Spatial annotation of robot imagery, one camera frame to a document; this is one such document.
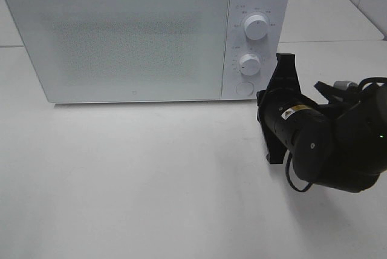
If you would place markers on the white microwave knob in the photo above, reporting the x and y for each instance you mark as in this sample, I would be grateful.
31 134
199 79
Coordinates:
255 26
249 64

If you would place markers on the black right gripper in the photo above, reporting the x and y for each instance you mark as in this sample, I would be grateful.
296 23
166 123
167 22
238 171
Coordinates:
274 104

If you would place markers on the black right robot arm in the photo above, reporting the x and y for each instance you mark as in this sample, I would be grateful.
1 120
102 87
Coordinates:
340 144

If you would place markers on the white microwave oven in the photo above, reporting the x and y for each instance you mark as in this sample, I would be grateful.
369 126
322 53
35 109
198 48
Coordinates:
257 8

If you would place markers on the white microwave door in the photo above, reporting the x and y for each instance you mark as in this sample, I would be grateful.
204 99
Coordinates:
86 51

